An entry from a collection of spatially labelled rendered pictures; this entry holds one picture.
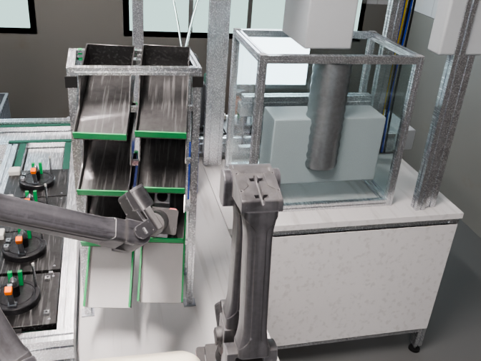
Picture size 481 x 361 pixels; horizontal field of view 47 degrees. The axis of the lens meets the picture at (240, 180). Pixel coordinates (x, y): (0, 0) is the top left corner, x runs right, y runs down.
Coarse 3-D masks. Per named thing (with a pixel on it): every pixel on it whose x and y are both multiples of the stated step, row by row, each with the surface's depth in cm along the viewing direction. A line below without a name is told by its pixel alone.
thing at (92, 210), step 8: (136, 168) 163; (136, 176) 164; (88, 200) 157; (96, 200) 160; (104, 200) 161; (112, 200) 161; (88, 208) 157; (96, 208) 159; (104, 208) 159; (112, 208) 159; (120, 208) 159; (112, 216) 158; (120, 216) 158
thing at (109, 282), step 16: (96, 256) 163; (112, 256) 163; (128, 256) 164; (96, 272) 161; (112, 272) 162; (128, 272) 162; (96, 288) 160; (112, 288) 161; (128, 288) 161; (96, 304) 159; (112, 304) 159; (128, 304) 156
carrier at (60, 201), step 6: (36, 192) 206; (30, 198) 201; (36, 198) 207; (42, 198) 215; (48, 198) 215; (54, 198) 215; (60, 198) 216; (66, 198) 216; (54, 204) 212; (60, 204) 212; (66, 204) 214; (6, 228) 194; (12, 228) 195
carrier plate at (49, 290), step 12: (0, 276) 171; (24, 276) 172; (36, 276) 172; (60, 276) 175; (48, 288) 168; (48, 300) 163; (36, 312) 158; (12, 324) 153; (24, 324) 153; (36, 324) 153; (48, 324) 154
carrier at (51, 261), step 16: (0, 240) 188; (32, 240) 186; (48, 240) 190; (0, 256) 180; (16, 256) 177; (32, 256) 179; (48, 256) 182; (0, 272) 173; (16, 272) 173; (48, 272) 176
